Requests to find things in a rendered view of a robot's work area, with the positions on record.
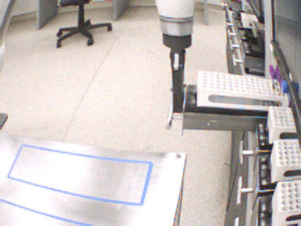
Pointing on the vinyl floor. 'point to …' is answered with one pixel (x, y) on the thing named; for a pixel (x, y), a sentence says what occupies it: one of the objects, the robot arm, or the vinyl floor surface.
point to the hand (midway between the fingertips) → (178, 100)
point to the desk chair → (79, 23)
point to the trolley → (87, 184)
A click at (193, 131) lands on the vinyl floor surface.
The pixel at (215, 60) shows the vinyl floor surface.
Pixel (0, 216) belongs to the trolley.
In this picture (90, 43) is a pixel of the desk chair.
